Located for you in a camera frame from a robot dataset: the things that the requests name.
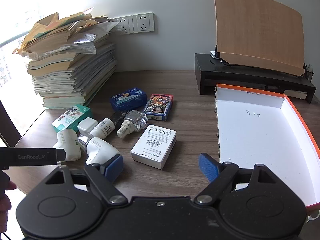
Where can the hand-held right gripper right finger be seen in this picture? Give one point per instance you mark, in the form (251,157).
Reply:
(208,166)

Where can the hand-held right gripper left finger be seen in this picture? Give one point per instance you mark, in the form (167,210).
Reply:
(113,166)

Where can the white device with foil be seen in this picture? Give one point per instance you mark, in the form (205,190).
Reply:
(102,150)

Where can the small white bottle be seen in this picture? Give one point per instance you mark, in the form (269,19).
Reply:
(103,127)

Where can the white plug-in device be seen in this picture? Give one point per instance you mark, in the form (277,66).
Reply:
(67,142)

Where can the small white barcode box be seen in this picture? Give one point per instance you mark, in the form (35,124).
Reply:
(152,145)

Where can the black charger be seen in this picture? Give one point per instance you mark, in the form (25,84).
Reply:
(117,117)

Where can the white charger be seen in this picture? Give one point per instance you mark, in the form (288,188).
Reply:
(86,125)

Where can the orange and white cardboard box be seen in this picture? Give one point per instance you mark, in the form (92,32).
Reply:
(250,135)

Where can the clear glass bottle white cap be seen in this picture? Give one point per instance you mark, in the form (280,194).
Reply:
(135,118)

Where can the teal and white box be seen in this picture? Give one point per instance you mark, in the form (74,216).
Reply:
(70,118)

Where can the blue card pack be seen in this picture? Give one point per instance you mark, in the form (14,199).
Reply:
(127,100)

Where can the blue and red card box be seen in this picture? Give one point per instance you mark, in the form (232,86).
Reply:
(158,106)

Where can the person's left hand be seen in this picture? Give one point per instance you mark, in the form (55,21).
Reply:
(5,210)

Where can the stack of books and papers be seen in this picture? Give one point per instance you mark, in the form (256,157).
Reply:
(62,80)

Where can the black desk riser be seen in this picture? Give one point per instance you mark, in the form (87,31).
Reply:
(207,63)

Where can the pale paper card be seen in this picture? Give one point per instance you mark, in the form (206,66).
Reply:
(296,94)

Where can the clear plastic bag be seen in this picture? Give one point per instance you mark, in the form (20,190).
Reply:
(82,42)

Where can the black mesh pen holder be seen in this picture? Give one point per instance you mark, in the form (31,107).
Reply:
(308,73)

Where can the wooden book stand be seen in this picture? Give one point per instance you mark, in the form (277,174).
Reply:
(257,25)

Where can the white wall socket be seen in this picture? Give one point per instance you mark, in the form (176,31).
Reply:
(123,25)
(143,22)

